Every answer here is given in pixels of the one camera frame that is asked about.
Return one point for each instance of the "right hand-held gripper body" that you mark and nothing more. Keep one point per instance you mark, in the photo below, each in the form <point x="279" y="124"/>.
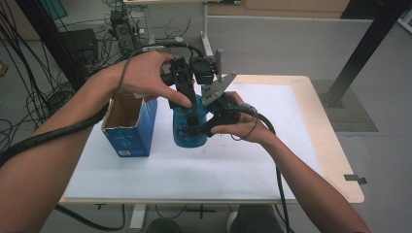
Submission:
<point x="223" y="108"/>

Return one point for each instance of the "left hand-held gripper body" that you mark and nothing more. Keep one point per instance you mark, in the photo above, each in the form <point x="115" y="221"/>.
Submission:
<point x="202" y="69"/>

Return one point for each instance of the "blue plastic bottle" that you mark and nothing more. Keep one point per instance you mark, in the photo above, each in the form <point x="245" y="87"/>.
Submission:
<point x="181" y="139"/>

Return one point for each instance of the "blue cardboard box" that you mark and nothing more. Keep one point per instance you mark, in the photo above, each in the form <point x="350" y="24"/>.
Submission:
<point x="129" y="134"/>

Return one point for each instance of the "person's right hand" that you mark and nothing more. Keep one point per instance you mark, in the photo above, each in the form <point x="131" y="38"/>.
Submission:
<point x="249" y="129"/>

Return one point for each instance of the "person's left hand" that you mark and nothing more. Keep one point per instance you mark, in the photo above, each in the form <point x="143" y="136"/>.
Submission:
<point x="142" y="77"/>

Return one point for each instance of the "white desk leg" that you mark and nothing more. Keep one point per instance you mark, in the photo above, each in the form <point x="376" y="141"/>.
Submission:
<point x="205" y="32"/>

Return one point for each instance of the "white table sheet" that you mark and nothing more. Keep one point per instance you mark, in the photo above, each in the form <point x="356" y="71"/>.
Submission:
<point x="200" y="171"/>

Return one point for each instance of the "computer tower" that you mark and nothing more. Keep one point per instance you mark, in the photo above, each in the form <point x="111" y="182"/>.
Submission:
<point x="124" y="32"/>

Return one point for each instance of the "person's leg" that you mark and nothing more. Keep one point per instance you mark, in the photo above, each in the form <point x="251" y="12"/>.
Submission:
<point x="256" y="220"/>

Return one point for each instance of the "person's shoe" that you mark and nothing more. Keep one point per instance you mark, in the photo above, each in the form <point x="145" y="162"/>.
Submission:
<point x="163" y="226"/>

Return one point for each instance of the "white table leg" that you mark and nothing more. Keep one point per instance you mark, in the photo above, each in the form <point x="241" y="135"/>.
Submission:
<point x="138" y="216"/>

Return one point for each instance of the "wooden table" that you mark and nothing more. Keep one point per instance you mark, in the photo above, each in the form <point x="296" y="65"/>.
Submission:
<point x="330" y="152"/>

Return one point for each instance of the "black equipment box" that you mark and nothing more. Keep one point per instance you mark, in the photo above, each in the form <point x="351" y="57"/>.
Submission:
<point x="79" y="45"/>

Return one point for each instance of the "grey tape strip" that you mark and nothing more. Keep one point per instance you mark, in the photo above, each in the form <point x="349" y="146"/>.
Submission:
<point x="354" y="178"/>

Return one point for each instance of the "black metal post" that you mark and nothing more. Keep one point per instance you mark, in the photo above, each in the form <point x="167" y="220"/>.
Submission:
<point x="366" y="48"/>
<point x="48" y="42"/>

